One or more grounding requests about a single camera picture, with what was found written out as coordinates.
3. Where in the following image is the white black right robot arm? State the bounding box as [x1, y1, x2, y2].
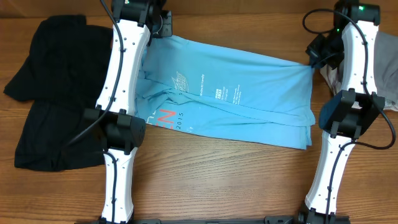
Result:
[293, 0, 385, 223]

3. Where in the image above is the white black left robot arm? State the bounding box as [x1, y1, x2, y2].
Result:
[84, 0, 172, 223]

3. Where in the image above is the black t-shirt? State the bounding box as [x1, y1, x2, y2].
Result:
[4, 15, 113, 172]

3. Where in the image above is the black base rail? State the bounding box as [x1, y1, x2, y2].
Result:
[74, 213, 351, 224]

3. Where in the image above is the grey folded garment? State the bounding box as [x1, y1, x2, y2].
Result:
[374, 32, 397, 105]

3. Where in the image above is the light blue printed t-shirt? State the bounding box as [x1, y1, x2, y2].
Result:
[135, 36, 315, 149]

